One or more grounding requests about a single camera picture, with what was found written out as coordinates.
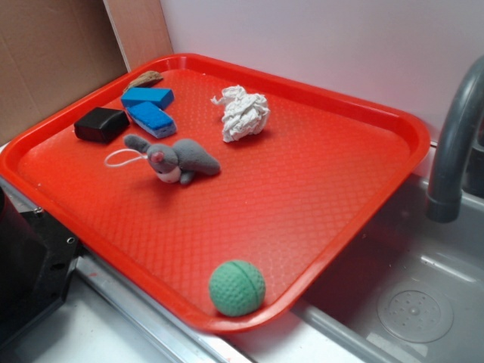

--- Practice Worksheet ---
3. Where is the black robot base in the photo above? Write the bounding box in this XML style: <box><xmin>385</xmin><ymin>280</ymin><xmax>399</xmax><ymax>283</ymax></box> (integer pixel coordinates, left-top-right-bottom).
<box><xmin>1</xmin><ymin>191</ymin><xmax>79</xmax><ymax>348</ymax></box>

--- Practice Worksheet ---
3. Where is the red plastic tray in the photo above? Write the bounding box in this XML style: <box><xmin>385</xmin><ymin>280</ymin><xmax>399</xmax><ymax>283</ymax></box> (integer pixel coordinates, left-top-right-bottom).
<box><xmin>1</xmin><ymin>54</ymin><xmax>430</xmax><ymax>334</ymax></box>

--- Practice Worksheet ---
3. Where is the black rectangular block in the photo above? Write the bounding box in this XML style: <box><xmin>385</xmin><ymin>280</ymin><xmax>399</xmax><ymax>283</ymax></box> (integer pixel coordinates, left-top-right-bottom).
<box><xmin>74</xmin><ymin>107</ymin><xmax>129</xmax><ymax>144</ymax></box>

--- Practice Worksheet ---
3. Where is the blue rectangular block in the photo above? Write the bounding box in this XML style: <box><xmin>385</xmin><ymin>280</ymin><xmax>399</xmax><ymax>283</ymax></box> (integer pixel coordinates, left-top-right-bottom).
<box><xmin>120</xmin><ymin>87</ymin><xmax>175</xmax><ymax>110</ymax></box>

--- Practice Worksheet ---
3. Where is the crumpled white paper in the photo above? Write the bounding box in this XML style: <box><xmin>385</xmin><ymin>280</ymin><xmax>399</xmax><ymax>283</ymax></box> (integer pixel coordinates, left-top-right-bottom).
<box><xmin>210</xmin><ymin>85</ymin><xmax>271</xmax><ymax>143</ymax></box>

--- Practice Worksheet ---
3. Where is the green dimpled ball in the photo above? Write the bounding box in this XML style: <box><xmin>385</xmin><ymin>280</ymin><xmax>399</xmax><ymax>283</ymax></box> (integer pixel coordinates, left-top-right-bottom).
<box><xmin>209</xmin><ymin>260</ymin><xmax>266</xmax><ymax>317</ymax></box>

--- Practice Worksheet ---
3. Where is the brown cardboard panel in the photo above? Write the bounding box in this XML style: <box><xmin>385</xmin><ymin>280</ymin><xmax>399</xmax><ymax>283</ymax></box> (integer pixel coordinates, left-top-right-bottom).
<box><xmin>1</xmin><ymin>1</ymin><xmax>126</xmax><ymax>144</ymax></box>

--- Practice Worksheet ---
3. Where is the grey plush mouse toy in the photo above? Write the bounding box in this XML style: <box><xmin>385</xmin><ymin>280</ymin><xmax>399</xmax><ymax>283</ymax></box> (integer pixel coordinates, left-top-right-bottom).
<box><xmin>104</xmin><ymin>135</ymin><xmax>221</xmax><ymax>185</ymax></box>

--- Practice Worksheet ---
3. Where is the blue scrubbing sponge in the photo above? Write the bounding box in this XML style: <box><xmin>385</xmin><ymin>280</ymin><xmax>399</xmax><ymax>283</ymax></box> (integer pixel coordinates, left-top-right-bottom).
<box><xmin>126</xmin><ymin>101</ymin><xmax>177</xmax><ymax>138</ymax></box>

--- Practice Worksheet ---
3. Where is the grey sink faucet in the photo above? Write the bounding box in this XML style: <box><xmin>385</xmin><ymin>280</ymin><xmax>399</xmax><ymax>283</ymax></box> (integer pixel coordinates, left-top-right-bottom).
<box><xmin>426</xmin><ymin>57</ymin><xmax>483</xmax><ymax>223</ymax></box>

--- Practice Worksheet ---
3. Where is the grey plastic sink basin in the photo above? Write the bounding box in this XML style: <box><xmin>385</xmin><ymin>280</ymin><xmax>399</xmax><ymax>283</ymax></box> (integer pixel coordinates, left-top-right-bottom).
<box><xmin>293</xmin><ymin>176</ymin><xmax>483</xmax><ymax>362</ymax></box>

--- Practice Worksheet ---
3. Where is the brown wooden piece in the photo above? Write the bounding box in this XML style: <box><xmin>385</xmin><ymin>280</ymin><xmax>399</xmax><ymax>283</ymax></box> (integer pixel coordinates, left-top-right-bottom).
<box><xmin>123</xmin><ymin>70</ymin><xmax>163</xmax><ymax>93</ymax></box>

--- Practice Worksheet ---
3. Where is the light wooden board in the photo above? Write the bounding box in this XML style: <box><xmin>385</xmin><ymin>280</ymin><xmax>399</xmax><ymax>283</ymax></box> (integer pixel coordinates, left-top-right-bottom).
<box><xmin>104</xmin><ymin>0</ymin><xmax>173</xmax><ymax>71</ymax></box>

